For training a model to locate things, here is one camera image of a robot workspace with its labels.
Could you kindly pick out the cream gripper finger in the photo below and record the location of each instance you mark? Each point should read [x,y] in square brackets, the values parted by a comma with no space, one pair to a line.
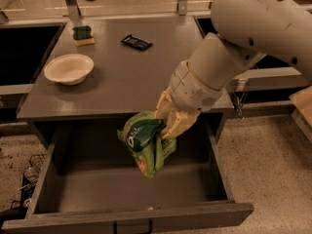
[165,108]
[177,121]

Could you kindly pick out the green rice chip bag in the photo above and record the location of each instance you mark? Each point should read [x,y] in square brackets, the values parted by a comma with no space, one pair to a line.
[142,136]

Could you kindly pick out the green and yellow sponge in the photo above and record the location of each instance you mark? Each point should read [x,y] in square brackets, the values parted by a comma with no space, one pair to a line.
[82,35]

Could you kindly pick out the left metal support post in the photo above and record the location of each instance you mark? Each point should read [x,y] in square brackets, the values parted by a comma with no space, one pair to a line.
[73,9]

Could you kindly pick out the black wire basket on floor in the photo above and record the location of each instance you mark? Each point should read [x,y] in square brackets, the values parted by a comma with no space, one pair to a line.
[29,179]

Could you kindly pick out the wooden board at right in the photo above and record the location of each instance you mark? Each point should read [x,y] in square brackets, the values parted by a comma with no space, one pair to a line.
[303,103]

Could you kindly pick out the dark blue snack packet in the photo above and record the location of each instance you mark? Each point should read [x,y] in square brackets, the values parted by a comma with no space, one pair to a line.
[136,43]

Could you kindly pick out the open grey top drawer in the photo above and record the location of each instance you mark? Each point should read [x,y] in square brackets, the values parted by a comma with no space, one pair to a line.
[89,180]

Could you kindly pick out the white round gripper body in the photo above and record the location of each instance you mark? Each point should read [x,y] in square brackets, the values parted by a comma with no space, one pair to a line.
[192,89]

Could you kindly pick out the white paper bowl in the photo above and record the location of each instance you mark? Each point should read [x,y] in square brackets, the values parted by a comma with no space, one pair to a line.
[69,69]

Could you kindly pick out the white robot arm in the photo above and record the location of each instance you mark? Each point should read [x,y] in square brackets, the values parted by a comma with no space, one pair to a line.
[246,32]

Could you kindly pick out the black drawer handle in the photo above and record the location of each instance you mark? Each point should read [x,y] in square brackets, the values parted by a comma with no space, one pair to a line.
[133,227]

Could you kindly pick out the grey cabinet with countertop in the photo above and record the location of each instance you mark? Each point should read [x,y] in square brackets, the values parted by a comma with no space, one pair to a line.
[123,81]

